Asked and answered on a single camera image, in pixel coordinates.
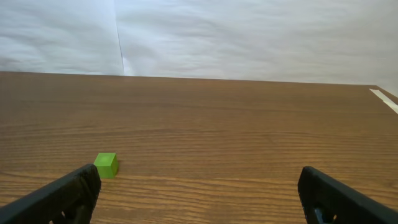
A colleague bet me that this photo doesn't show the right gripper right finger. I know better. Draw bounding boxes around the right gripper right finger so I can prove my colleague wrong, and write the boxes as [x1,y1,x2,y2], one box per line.
[297,166,398,224]

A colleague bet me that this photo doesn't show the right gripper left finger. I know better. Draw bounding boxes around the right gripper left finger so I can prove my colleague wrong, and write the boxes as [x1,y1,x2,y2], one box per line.
[0,164,102,224]

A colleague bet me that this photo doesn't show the green cube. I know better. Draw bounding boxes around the green cube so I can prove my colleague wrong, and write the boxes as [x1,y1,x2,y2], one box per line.
[93,152,120,179]

